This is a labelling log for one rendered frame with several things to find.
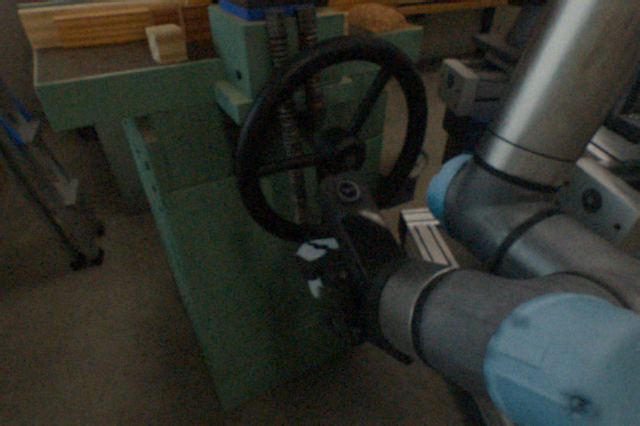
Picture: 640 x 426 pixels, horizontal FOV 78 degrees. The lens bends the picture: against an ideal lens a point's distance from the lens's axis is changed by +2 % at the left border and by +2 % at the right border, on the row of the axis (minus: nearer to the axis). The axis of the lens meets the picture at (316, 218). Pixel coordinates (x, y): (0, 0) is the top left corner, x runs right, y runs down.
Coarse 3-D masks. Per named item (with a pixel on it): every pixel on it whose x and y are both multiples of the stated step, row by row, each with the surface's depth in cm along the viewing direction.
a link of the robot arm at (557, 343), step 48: (432, 288) 26; (480, 288) 24; (528, 288) 22; (576, 288) 23; (432, 336) 25; (480, 336) 21; (528, 336) 19; (576, 336) 18; (624, 336) 18; (480, 384) 22; (528, 384) 19; (576, 384) 17; (624, 384) 18
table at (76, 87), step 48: (48, 48) 59; (96, 48) 59; (144, 48) 59; (192, 48) 59; (48, 96) 47; (96, 96) 50; (144, 96) 53; (192, 96) 56; (240, 96) 52; (336, 96) 57
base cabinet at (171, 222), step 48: (192, 192) 64; (288, 192) 74; (192, 240) 69; (240, 240) 75; (192, 288) 75; (240, 288) 82; (288, 288) 89; (240, 336) 90; (288, 336) 100; (240, 384) 102
